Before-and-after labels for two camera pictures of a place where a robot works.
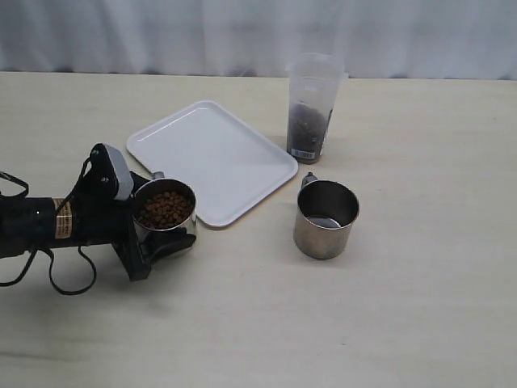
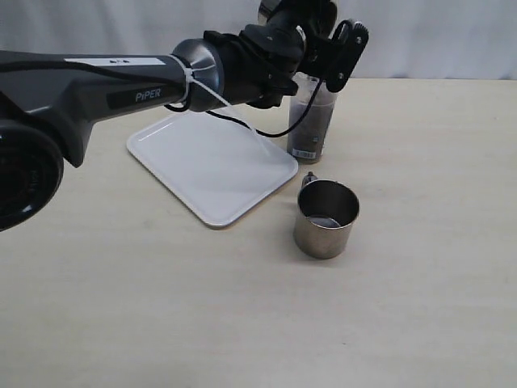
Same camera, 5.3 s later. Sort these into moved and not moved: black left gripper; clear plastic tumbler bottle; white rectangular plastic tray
Moved: black left gripper
Not moved: white rectangular plastic tray; clear plastic tumbler bottle
